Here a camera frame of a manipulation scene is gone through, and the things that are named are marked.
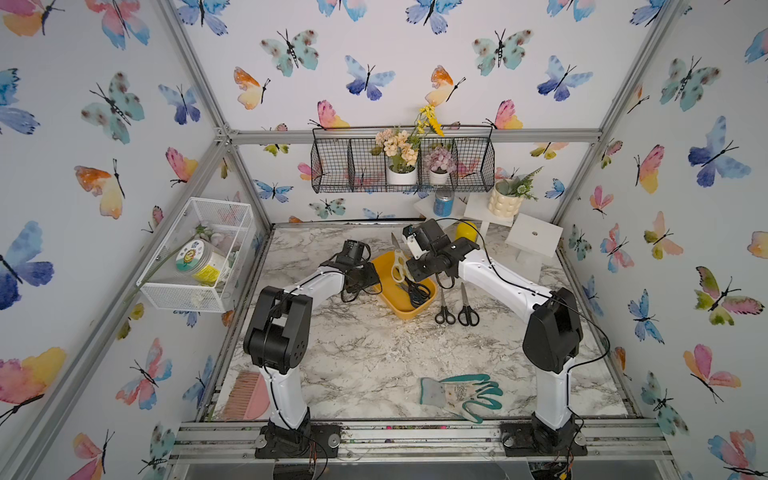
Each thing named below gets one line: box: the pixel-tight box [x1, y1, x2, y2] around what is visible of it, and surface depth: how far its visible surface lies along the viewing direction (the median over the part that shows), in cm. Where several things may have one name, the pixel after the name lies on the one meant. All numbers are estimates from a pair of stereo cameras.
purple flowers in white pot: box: [425, 146, 457, 186], surface depth 91 cm
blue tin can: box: [433, 191, 455, 217], surface depth 101 cm
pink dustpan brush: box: [223, 371, 270, 420], surface depth 80 cm
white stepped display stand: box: [414, 192, 564, 283], surface depth 100 cm
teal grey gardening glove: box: [420, 374, 503, 424], surface depth 82 cm
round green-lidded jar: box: [175, 239, 229, 275], surface depth 66 cm
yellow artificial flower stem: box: [408, 104, 445, 138], surface depth 84 cm
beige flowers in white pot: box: [371, 128, 419, 185], surface depth 85 cm
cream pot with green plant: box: [488, 166, 543, 218], surface depth 90 cm
